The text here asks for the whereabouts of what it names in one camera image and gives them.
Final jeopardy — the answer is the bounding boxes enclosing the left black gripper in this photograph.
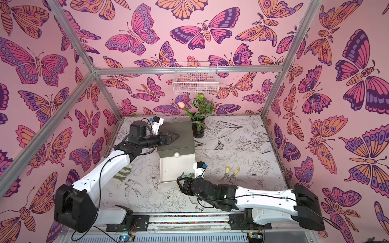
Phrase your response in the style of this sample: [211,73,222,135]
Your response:
[140,132,179,151]

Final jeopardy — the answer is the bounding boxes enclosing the green three-drawer cabinet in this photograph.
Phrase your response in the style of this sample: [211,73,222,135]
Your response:
[157,121,195,158]

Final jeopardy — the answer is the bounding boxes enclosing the white drawer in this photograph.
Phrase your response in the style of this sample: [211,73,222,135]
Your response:
[159,154,196,184]

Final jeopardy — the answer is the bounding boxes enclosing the keys with yellow tag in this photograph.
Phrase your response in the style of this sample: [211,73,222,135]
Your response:
[222,167,231,180]

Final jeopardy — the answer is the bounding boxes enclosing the key with green tag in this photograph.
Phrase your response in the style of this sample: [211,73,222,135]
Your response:
[178,172,194,179]

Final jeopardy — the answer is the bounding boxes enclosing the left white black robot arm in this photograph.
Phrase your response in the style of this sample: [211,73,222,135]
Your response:
[54,117,180,233]

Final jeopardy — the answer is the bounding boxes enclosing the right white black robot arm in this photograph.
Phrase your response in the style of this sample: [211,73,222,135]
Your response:
[176,177,325,231]

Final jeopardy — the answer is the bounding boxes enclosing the pink tulip flower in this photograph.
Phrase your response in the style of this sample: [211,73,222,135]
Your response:
[177,101,195,122]

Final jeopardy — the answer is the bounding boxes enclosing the potted green plant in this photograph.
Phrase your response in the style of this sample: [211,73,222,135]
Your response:
[191,94,215,138]

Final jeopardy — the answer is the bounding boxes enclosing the green white cloth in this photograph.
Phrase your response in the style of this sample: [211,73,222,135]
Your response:
[113,168,131,182]

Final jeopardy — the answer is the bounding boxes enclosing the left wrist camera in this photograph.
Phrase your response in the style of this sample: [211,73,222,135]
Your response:
[150,116,164,135]

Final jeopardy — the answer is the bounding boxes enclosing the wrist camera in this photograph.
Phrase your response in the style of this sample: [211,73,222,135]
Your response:
[150,116,164,135]
[193,162,207,179]

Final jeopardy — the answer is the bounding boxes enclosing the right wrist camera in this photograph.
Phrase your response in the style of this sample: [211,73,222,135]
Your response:
[193,162,207,179]

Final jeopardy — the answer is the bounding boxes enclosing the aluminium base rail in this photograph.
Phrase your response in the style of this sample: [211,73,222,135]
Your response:
[65,211,314,233]

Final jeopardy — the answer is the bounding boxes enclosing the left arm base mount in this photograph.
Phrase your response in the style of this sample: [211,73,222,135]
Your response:
[106,205,150,232]

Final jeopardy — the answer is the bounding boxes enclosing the white wire wall basket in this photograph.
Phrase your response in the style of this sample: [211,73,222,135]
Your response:
[171,61,220,95]

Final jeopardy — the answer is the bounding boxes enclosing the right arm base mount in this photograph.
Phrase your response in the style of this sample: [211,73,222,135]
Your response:
[228,213,272,230]

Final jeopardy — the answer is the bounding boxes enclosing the aluminium cage frame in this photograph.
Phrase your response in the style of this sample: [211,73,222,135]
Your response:
[1,1,322,196]

